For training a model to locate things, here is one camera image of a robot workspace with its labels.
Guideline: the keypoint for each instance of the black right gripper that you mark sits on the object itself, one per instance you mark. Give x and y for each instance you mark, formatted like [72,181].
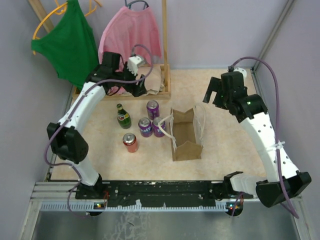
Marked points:
[214,86]

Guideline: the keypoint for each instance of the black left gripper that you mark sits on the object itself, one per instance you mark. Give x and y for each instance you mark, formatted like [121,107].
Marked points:
[135,89]

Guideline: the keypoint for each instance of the purple fanta can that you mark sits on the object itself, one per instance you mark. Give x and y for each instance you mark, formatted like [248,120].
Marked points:
[153,109]
[145,127]
[156,127]

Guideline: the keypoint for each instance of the burlap canvas tote bag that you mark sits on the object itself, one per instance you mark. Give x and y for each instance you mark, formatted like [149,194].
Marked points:
[186,132]

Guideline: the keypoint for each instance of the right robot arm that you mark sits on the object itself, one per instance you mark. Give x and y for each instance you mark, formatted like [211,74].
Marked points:
[283,179]

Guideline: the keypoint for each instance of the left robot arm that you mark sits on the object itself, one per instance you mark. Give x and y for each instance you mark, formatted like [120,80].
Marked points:
[65,137]

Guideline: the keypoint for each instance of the cream folded cloth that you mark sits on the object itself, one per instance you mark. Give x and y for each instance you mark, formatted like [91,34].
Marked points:
[153,83]

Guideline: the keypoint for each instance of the wooden clothes rack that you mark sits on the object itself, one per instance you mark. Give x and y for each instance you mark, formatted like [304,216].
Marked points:
[165,94]

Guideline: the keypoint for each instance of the green Perrier glass bottle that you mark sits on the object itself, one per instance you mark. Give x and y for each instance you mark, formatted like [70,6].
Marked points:
[123,117]

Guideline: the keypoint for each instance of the pink shirt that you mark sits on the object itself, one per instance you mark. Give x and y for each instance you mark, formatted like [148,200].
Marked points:
[128,28]

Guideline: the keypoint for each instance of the red Coca-Cola can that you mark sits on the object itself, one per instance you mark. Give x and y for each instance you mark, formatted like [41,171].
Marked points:
[131,143]

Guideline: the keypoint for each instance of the green tank top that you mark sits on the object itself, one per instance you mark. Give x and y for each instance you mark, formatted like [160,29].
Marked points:
[70,47]

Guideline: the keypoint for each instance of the grey clothes hanger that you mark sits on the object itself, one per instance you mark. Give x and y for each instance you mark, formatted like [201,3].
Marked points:
[130,3]

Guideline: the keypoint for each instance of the yellow clothes hanger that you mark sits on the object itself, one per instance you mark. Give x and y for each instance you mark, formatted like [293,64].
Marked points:
[60,10]

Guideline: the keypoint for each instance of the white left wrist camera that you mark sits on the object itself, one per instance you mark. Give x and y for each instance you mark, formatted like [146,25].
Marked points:
[133,63]

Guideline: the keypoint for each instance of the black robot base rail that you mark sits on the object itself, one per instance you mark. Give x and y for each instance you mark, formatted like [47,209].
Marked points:
[125,193]

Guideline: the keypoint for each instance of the white toothed cable strip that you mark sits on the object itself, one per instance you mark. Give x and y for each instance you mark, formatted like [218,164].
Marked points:
[91,206]

